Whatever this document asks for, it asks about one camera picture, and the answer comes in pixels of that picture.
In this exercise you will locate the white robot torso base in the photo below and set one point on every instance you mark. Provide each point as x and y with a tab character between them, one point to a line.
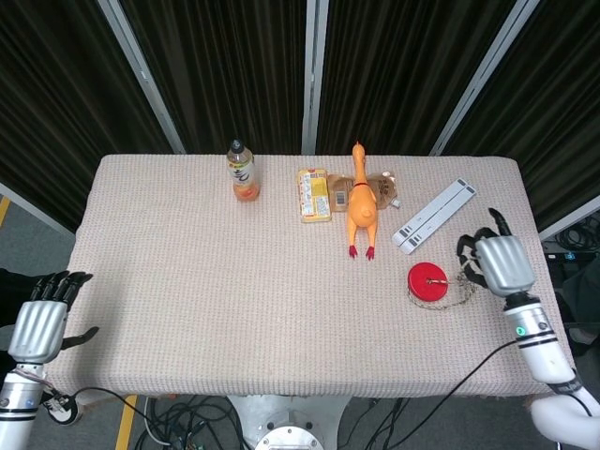
290	422

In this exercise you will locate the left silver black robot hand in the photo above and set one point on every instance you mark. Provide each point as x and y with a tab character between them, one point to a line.
37	328

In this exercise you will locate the white folding laptop stand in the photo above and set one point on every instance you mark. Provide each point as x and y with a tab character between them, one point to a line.
436	215

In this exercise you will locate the small wrist connector board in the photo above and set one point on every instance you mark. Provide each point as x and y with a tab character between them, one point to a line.
61	408

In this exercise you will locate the orange rubber chicken toy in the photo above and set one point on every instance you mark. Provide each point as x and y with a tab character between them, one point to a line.
362	206

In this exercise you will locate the silver partition frame post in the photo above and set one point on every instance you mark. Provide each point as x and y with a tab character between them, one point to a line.
313	75
142	75
569	218
37	211
485	75

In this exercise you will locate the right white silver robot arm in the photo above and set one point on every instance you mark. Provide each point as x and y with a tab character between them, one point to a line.
539	347

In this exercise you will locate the yellow snack box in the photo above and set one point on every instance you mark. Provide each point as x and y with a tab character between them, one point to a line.
314	197

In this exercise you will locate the black power strip blue label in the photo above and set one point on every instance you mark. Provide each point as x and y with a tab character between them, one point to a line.
568	256

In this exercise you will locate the brown spouted pouch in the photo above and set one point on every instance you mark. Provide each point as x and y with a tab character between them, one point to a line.
340	192

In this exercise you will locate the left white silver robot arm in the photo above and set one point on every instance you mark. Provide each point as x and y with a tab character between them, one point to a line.
19	403

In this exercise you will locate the beige waffle weave tablecloth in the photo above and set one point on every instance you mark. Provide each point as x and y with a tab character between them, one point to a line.
234	304

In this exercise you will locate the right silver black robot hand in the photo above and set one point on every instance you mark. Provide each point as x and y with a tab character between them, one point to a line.
506	262

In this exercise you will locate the dark curtain panel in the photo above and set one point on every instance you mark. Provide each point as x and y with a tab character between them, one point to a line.
225	70
61	94
553	94
398	70

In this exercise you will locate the orange juice drink bottle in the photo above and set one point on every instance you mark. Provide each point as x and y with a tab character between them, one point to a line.
244	178

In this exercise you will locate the red disc with centre hole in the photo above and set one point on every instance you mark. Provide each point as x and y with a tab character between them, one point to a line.
422	286

